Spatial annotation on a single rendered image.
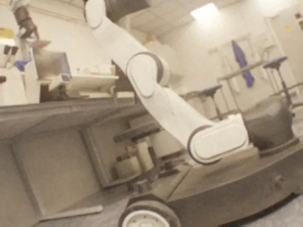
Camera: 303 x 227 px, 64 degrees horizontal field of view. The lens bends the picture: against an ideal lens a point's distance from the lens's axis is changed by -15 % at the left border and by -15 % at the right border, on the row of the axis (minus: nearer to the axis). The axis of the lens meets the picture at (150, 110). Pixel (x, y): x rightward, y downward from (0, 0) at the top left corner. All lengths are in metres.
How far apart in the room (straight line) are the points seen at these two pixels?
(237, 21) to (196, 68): 1.63
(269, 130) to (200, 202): 0.33
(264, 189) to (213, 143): 0.24
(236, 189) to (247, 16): 6.38
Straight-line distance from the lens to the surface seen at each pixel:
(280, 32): 6.90
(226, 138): 0.94
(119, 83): 1.35
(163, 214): 0.84
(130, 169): 3.19
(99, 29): 1.12
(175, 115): 1.01
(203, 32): 7.10
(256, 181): 0.85
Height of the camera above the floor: 0.38
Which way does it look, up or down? 5 degrees up
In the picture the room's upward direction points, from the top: 20 degrees counter-clockwise
